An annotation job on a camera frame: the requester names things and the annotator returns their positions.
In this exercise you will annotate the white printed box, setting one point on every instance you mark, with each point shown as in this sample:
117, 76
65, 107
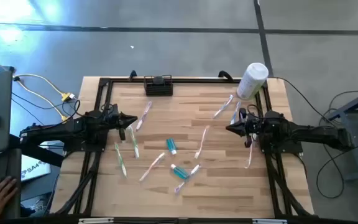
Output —
34, 171

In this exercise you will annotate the clear plastic bag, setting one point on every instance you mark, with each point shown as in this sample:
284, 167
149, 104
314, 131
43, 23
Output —
180, 186

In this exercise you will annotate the white wipes canister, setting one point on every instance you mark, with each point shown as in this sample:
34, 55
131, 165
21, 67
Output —
252, 81

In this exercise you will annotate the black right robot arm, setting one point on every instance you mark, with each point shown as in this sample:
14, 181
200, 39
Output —
306, 132

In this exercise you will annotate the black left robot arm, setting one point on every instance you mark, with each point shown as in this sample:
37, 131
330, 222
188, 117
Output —
73, 126

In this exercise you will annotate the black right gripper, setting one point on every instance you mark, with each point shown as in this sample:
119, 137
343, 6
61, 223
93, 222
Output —
253, 126

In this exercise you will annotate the pink toothbrush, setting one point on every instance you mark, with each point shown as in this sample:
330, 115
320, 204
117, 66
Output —
202, 142
144, 115
249, 158

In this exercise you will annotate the black diagonal bar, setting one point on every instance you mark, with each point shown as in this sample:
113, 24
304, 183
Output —
42, 153

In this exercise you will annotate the orange wrapped toothbrush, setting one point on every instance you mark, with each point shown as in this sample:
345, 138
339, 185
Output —
152, 167

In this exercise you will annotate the blue-grey metal table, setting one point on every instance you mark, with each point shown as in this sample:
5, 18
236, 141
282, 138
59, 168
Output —
351, 104

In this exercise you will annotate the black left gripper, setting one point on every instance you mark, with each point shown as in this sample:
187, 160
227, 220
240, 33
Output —
112, 119

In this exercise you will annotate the green toothbrush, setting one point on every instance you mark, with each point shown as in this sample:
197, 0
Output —
120, 159
133, 142

